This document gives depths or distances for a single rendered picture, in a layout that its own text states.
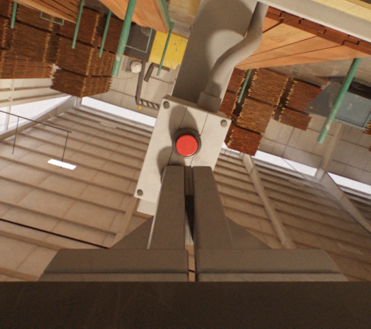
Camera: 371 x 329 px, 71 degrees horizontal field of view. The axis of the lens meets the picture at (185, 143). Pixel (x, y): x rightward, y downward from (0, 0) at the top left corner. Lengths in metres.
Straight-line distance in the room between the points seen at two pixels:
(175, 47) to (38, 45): 5.29
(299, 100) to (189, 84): 9.89
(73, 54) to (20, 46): 1.75
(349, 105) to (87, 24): 7.95
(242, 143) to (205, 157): 9.44
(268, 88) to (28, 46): 8.19
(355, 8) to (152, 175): 0.26
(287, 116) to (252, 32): 9.71
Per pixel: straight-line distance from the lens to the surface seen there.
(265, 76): 9.63
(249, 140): 9.72
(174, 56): 6.77
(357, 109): 7.08
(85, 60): 9.83
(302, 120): 10.28
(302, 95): 10.13
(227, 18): 0.32
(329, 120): 2.20
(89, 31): 9.88
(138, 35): 6.79
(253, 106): 9.59
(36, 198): 12.41
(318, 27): 1.84
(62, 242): 10.45
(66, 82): 10.04
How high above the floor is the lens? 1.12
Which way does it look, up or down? 14 degrees up
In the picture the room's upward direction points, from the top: 162 degrees counter-clockwise
